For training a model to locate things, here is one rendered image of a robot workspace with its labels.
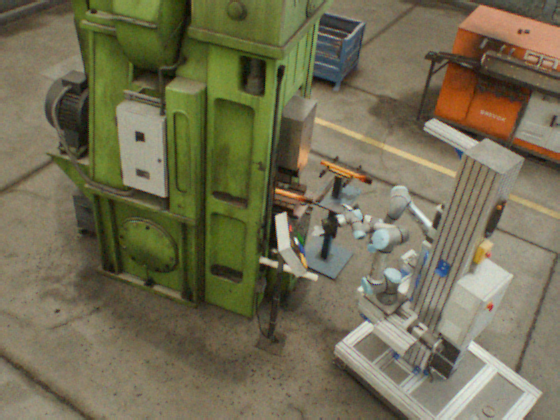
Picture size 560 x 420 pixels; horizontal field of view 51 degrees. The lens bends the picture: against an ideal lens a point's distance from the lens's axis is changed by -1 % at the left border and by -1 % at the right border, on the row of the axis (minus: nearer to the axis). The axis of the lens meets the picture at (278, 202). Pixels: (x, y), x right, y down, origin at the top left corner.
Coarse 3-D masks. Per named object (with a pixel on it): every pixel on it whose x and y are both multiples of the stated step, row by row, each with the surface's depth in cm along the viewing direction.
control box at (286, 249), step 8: (280, 216) 401; (288, 216) 404; (280, 224) 396; (288, 224) 395; (280, 232) 390; (288, 232) 387; (296, 232) 407; (280, 240) 385; (288, 240) 381; (280, 248) 379; (288, 248) 377; (296, 248) 389; (288, 256) 382; (296, 256) 383; (288, 264) 387; (296, 264) 387; (296, 272) 392; (304, 272) 393
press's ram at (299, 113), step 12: (288, 108) 397; (300, 108) 398; (312, 108) 400; (288, 120) 389; (300, 120) 387; (312, 120) 411; (288, 132) 395; (300, 132) 391; (312, 132) 422; (288, 144) 400; (300, 144) 398; (288, 156) 406; (300, 156) 408; (288, 168) 412
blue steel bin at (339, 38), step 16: (336, 16) 805; (320, 32) 831; (336, 32) 822; (352, 32) 812; (320, 48) 765; (336, 48) 754; (352, 48) 789; (320, 64) 776; (336, 64) 767; (352, 64) 811; (336, 80) 778
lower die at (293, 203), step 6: (276, 186) 457; (288, 192) 451; (294, 192) 453; (282, 198) 446; (288, 198) 447; (294, 198) 446; (276, 204) 443; (282, 204) 443; (288, 204) 443; (294, 204) 442; (282, 210) 444; (288, 210) 442; (294, 210) 443
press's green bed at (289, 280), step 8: (304, 240) 491; (272, 256) 472; (272, 272) 484; (288, 272) 477; (272, 280) 489; (288, 280) 483; (296, 280) 513; (272, 288) 495; (280, 288) 491; (288, 288) 489; (280, 296) 497; (288, 296) 498
